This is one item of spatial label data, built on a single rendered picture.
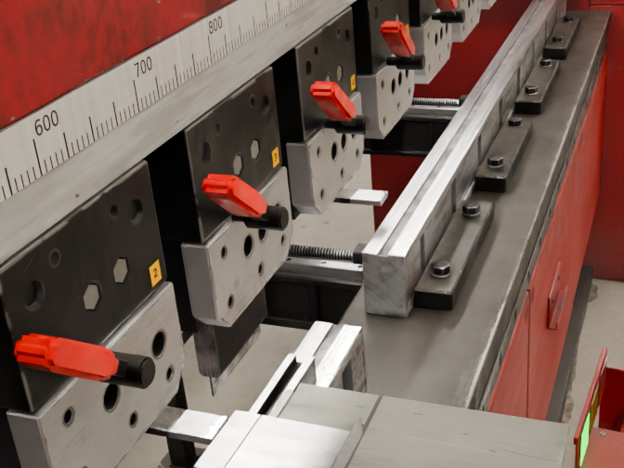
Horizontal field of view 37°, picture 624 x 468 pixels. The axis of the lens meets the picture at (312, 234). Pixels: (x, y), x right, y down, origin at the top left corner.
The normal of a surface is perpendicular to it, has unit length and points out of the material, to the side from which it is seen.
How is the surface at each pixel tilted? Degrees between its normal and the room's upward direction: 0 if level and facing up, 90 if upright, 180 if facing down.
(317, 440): 0
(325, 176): 90
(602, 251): 90
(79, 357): 90
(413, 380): 0
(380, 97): 90
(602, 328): 0
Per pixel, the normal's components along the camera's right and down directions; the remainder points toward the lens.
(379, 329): -0.08, -0.89
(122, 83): 0.93, 0.09
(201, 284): -0.36, 0.44
